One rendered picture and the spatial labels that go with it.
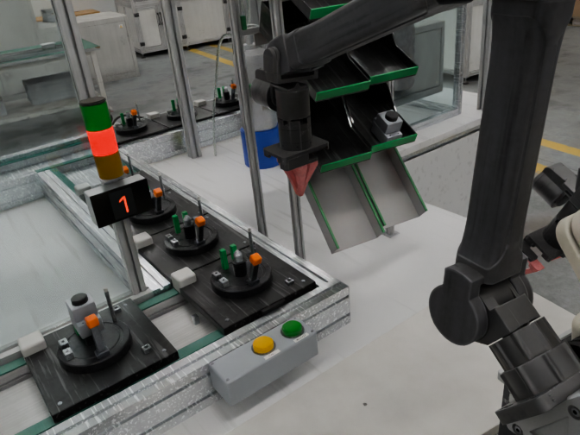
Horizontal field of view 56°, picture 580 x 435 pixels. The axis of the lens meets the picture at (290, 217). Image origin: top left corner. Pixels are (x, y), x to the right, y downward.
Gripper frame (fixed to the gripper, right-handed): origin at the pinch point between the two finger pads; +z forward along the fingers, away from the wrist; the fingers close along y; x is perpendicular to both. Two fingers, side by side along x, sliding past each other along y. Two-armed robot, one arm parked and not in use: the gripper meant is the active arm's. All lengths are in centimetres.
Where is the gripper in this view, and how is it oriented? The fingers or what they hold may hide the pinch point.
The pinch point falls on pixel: (299, 191)
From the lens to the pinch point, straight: 100.7
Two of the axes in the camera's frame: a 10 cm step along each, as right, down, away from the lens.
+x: 5.9, 3.6, -7.2
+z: 0.7, 8.7, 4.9
